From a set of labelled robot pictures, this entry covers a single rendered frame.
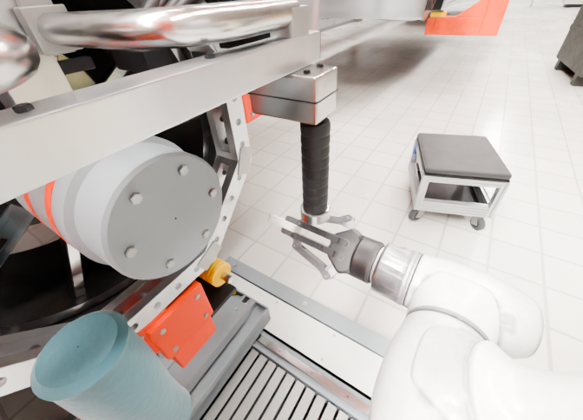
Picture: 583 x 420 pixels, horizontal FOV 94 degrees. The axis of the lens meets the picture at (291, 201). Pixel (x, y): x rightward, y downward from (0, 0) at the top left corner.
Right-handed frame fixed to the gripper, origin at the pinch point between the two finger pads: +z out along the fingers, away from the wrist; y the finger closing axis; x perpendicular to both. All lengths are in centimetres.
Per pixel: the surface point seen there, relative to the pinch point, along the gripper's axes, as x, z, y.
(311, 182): 18.0, -12.3, 7.9
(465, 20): -236, 26, 241
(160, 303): 15.7, 8.7, -20.2
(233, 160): 9.7, 10.4, 8.3
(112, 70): 31.0, 18.3, 13.3
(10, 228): 35.5, 17.5, -11.6
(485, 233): -116, -42, 25
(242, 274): -45, 37, -31
